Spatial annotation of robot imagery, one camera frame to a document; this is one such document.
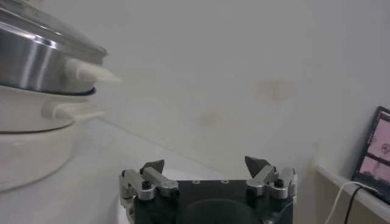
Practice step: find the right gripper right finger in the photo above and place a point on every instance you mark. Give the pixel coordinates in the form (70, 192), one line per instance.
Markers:
(265, 179)

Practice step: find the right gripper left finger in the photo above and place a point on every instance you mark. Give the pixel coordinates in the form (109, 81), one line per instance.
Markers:
(158, 181)

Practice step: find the round glass pot lid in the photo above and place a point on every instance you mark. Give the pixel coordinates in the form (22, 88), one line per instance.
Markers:
(30, 15)

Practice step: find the stainless steel steamer basket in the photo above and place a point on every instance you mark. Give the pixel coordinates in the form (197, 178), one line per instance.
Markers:
(30, 67)

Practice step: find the white round plate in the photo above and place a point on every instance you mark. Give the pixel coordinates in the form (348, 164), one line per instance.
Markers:
(189, 175)

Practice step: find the black laptop with pink screen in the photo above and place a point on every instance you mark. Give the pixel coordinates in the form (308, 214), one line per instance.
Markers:
(377, 152)

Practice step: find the cream electric cooker base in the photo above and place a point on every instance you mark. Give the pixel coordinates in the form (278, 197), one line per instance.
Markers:
(30, 146)

